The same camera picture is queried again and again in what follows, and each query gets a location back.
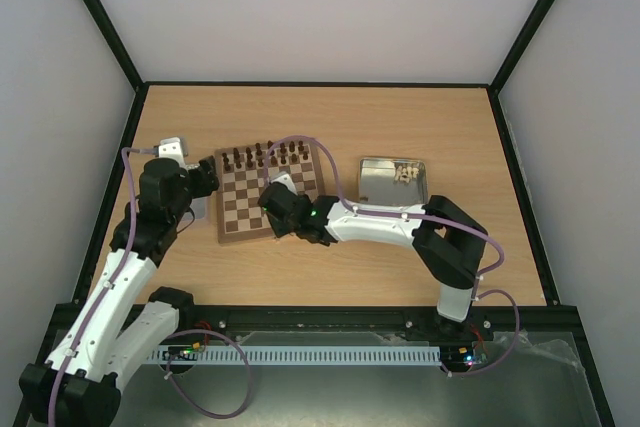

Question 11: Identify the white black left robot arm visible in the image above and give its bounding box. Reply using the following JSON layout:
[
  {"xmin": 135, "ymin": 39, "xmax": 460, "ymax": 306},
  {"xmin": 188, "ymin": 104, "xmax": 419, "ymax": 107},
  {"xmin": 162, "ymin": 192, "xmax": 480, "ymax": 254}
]
[{"xmin": 19, "ymin": 157, "xmax": 219, "ymax": 426}]

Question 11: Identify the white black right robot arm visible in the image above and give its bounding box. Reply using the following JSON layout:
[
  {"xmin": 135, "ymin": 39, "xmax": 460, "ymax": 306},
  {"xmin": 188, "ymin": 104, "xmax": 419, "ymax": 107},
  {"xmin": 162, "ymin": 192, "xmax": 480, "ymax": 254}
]
[{"xmin": 258, "ymin": 181, "xmax": 489, "ymax": 339}]

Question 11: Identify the wooden chess board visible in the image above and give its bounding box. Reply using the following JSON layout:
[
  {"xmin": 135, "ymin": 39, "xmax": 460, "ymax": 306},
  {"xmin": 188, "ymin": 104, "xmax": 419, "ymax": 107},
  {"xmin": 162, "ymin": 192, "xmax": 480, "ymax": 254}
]
[{"xmin": 214, "ymin": 138, "xmax": 325, "ymax": 245}]

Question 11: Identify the silver tin lid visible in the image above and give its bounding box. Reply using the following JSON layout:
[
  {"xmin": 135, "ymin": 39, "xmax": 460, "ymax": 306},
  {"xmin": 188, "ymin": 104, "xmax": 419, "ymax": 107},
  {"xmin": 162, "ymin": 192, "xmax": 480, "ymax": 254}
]
[{"xmin": 190, "ymin": 197, "xmax": 208, "ymax": 221}]

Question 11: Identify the gold metal tin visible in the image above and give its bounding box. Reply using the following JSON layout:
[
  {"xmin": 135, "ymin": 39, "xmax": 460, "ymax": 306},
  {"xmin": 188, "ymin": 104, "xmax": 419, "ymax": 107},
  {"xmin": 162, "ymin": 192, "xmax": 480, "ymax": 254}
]
[{"xmin": 358, "ymin": 157, "xmax": 428, "ymax": 206}]

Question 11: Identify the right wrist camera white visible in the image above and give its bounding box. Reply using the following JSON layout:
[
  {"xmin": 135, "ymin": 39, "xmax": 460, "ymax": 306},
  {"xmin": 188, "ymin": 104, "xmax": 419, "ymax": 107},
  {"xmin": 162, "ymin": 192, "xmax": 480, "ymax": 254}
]
[{"xmin": 270, "ymin": 171, "xmax": 297, "ymax": 194}]

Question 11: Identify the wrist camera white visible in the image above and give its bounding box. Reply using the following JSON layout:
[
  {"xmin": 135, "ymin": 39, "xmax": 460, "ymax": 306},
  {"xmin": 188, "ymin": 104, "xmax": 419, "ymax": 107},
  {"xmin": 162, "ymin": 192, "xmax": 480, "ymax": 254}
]
[
  {"xmin": 157, "ymin": 137, "xmax": 188, "ymax": 167},
  {"xmin": 270, "ymin": 171, "xmax": 297, "ymax": 194}
]

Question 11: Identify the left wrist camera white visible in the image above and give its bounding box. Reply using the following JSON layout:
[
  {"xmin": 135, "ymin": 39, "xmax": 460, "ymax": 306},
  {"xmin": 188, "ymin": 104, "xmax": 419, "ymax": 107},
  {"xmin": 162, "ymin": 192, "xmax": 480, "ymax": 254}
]
[{"xmin": 157, "ymin": 137, "xmax": 188, "ymax": 167}]

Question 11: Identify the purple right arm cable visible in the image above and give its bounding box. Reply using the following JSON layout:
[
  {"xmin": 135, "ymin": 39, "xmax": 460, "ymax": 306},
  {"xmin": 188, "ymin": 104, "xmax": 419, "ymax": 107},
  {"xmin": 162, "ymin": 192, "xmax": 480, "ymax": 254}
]
[{"xmin": 262, "ymin": 134, "xmax": 522, "ymax": 378}]

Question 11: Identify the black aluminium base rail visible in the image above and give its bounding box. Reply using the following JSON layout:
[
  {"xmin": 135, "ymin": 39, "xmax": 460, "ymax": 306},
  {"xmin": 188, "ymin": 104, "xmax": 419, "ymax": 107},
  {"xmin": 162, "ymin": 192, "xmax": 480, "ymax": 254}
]
[{"xmin": 188, "ymin": 305, "xmax": 586, "ymax": 344}]

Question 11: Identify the light blue cable duct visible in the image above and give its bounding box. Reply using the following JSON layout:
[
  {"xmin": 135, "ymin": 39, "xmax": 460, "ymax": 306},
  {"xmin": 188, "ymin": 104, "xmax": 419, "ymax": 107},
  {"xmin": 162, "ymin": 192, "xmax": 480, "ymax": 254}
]
[{"xmin": 175, "ymin": 345, "xmax": 441, "ymax": 366}]

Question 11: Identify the black frame post left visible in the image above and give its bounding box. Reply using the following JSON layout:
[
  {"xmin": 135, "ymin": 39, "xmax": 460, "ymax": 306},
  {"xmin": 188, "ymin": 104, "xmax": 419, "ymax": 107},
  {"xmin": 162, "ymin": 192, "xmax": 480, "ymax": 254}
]
[{"xmin": 82, "ymin": 0, "xmax": 144, "ymax": 91}]

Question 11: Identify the black frame post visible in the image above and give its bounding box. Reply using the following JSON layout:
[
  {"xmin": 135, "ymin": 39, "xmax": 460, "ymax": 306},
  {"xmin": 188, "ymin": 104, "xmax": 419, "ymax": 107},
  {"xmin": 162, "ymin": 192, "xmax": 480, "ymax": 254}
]
[
  {"xmin": 489, "ymin": 0, "xmax": 556, "ymax": 96},
  {"xmin": 82, "ymin": 0, "xmax": 144, "ymax": 91}
]

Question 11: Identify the black frame post right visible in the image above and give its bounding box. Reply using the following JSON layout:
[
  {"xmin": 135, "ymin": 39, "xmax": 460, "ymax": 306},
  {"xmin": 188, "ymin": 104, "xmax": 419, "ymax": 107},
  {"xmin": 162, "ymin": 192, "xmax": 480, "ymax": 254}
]
[{"xmin": 489, "ymin": 0, "xmax": 556, "ymax": 96}]

